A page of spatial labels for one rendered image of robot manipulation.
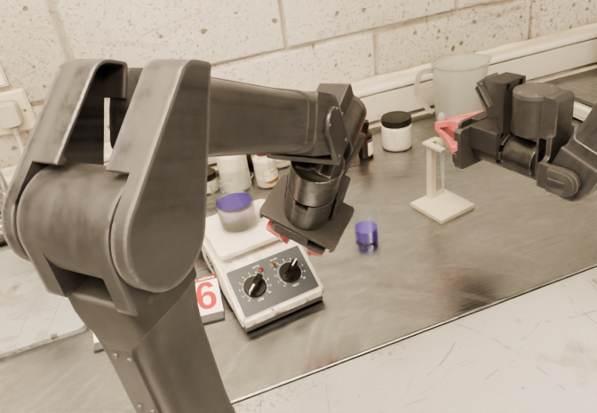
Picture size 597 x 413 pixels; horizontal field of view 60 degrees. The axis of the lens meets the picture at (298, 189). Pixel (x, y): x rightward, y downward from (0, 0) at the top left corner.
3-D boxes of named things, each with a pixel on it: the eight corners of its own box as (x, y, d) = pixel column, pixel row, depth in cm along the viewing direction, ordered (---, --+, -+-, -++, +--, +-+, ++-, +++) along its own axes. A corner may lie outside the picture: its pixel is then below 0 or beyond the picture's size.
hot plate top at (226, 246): (294, 234, 79) (293, 229, 78) (220, 262, 75) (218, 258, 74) (264, 201, 88) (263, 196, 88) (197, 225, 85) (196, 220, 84)
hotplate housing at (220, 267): (326, 300, 77) (321, 258, 73) (245, 337, 72) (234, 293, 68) (268, 231, 95) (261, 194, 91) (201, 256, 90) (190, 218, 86)
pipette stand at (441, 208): (474, 208, 92) (478, 143, 86) (441, 224, 89) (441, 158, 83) (442, 191, 99) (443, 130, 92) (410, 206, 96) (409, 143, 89)
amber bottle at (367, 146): (358, 159, 114) (355, 124, 110) (358, 153, 117) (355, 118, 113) (374, 158, 114) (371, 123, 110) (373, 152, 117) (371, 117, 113)
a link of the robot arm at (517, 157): (496, 129, 72) (538, 142, 67) (523, 116, 75) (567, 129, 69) (494, 172, 76) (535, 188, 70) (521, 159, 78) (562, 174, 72)
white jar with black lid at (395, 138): (395, 154, 114) (394, 125, 110) (376, 146, 119) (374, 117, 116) (418, 145, 117) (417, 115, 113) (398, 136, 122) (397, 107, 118)
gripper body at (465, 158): (450, 128, 77) (489, 141, 71) (499, 107, 81) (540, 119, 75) (451, 166, 80) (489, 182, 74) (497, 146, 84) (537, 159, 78)
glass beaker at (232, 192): (226, 243, 78) (215, 195, 74) (214, 224, 83) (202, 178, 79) (269, 228, 80) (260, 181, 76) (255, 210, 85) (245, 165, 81)
